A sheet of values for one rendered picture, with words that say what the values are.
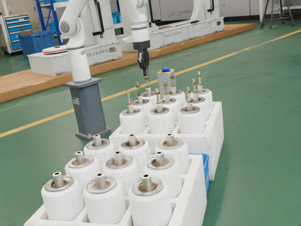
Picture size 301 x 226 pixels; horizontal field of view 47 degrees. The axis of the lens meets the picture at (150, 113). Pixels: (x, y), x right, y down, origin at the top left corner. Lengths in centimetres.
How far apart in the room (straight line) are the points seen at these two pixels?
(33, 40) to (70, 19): 408
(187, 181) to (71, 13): 106
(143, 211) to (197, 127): 54
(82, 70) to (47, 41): 415
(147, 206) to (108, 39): 309
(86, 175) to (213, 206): 44
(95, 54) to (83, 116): 183
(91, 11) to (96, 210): 308
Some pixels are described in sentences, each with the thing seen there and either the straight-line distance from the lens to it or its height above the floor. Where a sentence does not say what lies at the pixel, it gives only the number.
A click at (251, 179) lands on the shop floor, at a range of 131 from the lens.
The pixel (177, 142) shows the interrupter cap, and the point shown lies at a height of 25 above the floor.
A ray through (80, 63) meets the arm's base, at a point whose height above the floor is 40.
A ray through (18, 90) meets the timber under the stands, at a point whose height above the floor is 6.
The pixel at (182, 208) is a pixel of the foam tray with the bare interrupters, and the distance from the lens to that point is 85.
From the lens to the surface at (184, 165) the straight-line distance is 101.
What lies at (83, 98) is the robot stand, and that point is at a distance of 179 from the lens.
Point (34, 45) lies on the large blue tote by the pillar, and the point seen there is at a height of 19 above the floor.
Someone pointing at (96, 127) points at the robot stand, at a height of 6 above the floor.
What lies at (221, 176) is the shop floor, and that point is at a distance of 133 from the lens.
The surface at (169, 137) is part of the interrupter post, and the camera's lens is 99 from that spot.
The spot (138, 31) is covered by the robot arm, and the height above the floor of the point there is 54.
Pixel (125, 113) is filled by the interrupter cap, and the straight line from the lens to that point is 134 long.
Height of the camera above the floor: 67
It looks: 19 degrees down
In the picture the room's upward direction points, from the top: 8 degrees counter-clockwise
